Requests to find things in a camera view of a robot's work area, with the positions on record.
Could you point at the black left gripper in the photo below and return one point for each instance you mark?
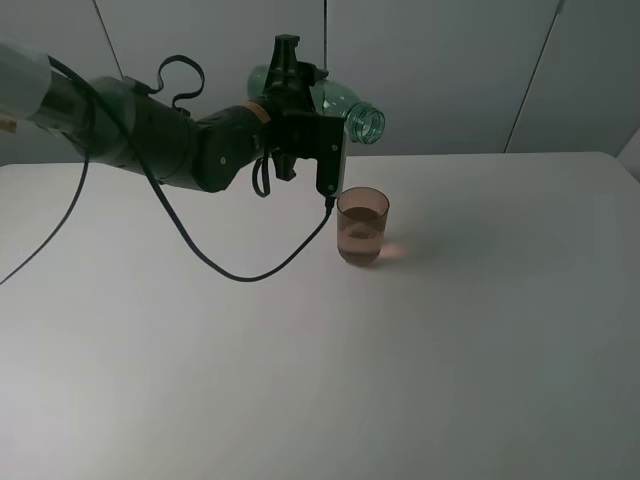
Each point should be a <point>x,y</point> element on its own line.
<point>291,108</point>

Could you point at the green transparent plastic bottle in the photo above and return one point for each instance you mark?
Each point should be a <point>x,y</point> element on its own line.
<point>364,122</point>

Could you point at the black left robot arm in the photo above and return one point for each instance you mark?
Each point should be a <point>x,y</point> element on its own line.
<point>119,123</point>

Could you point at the pink translucent plastic cup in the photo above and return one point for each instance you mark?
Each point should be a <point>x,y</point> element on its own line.
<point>361,221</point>

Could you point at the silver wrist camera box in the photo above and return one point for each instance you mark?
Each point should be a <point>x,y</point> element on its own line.
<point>329,141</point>

